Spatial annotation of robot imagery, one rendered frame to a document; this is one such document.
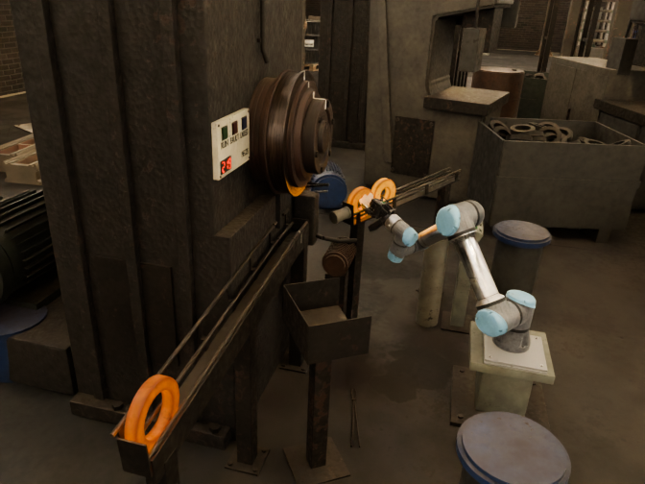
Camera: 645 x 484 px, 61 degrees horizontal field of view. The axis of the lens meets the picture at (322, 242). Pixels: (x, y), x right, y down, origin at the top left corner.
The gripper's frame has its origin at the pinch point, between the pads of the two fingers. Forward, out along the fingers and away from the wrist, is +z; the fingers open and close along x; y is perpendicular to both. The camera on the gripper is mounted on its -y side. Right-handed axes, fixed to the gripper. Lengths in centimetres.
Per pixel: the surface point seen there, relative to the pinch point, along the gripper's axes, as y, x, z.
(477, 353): -16, 5, -87
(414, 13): 32, -179, 152
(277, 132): 50, 66, -8
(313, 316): 5, 72, -54
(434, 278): -33, -33, -36
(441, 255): -20, -35, -34
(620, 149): 7, -223, -25
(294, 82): 63, 56, 1
